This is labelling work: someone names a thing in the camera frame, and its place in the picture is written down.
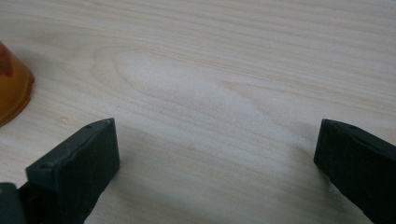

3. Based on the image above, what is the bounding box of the perforated plastic strainer basket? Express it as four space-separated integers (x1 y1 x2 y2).
0 40 35 128

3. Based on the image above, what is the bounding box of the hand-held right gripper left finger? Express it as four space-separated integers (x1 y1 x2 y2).
18 118 121 224

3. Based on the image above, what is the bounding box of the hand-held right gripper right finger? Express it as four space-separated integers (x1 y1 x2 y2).
313 118 396 224

